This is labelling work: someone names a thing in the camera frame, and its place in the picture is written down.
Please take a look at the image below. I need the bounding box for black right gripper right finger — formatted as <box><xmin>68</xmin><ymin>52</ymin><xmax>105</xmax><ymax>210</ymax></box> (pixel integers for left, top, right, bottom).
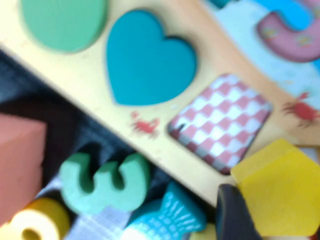
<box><xmin>309</xmin><ymin>224</ymin><xmax>320</xmax><ymax>240</ymax></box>

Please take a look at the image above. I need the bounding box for yellow number six piece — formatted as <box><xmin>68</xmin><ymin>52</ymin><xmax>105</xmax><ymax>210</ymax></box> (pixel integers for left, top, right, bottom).
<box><xmin>0</xmin><ymin>197</ymin><xmax>71</xmax><ymax>240</ymax></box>

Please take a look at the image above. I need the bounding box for colourful wooden number puzzle board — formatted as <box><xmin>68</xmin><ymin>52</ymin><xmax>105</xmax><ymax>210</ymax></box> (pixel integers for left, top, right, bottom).
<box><xmin>0</xmin><ymin>0</ymin><xmax>320</xmax><ymax>208</ymax></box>

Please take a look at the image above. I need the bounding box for green number three piece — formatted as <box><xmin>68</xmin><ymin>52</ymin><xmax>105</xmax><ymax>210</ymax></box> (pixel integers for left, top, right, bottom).
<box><xmin>58</xmin><ymin>152</ymin><xmax>152</xmax><ymax>216</ymax></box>

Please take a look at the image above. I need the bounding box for orange wooden cube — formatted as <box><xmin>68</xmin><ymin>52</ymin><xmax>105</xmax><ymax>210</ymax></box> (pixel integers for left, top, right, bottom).
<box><xmin>0</xmin><ymin>113</ymin><xmax>48</xmax><ymax>226</ymax></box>

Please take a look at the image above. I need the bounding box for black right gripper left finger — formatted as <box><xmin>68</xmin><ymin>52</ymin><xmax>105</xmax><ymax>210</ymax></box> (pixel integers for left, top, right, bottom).
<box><xmin>215</xmin><ymin>183</ymin><xmax>263</xmax><ymax>240</ymax></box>

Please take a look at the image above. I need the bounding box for green circle piece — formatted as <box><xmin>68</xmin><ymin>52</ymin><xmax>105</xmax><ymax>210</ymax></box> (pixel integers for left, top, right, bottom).
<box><xmin>18</xmin><ymin>0</ymin><xmax>108</xmax><ymax>54</ymax></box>

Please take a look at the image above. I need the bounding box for yellow wooden cube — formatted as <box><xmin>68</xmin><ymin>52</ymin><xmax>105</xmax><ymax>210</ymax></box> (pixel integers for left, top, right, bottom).
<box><xmin>188</xmin><ymin>222</ymin><xmax>218</xmax><ymax>240</ymax></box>

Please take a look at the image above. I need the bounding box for teal heart piece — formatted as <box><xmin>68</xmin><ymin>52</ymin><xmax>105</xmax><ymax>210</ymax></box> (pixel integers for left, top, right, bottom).
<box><xmin>104</xmin><ymin>9</ymin><xmax>198</xmax><ymax>107</ymax></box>

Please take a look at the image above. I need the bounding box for yellow pentagon piece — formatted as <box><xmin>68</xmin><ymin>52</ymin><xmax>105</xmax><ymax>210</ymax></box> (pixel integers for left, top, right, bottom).
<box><xmin>229</xmin><ymin>138</ymin><xmax>320</xmax><ymax>238</ymax></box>

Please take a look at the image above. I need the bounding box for teal wooden fish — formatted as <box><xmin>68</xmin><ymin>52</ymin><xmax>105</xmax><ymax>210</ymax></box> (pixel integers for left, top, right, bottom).
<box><xmin>122</xmin><ymin>181</ymin><xmax>208</xmax><ymax>240</ymax></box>

